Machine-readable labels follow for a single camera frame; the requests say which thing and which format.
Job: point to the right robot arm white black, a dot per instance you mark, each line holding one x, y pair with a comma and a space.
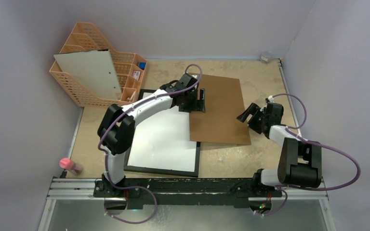
300, 163

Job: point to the blue small box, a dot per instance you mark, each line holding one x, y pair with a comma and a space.
142, 65

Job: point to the orange plastic file organizer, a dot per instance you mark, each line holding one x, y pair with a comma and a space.
87, 37

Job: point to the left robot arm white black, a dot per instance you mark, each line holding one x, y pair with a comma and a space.
117, 129

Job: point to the red white small box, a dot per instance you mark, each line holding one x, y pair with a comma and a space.
136, 75

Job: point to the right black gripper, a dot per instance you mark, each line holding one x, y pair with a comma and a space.
255, 117

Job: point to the sunflower photo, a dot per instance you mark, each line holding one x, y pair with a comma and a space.
166, 143

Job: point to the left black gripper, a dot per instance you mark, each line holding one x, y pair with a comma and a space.
198, 105

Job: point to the pink bottle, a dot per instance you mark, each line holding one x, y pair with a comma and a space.
70, 165

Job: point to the white folder board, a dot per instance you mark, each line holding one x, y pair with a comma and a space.
94, 70

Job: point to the black picture frame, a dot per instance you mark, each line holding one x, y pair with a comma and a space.
162, 172

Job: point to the brown backing board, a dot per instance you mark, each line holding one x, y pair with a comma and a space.
223, 104

